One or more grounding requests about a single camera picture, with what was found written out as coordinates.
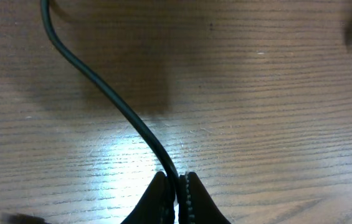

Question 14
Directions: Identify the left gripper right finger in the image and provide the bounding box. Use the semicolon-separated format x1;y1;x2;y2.
178;172;230;224

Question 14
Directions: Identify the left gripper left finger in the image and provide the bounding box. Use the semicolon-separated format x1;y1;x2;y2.
121;171;175;224

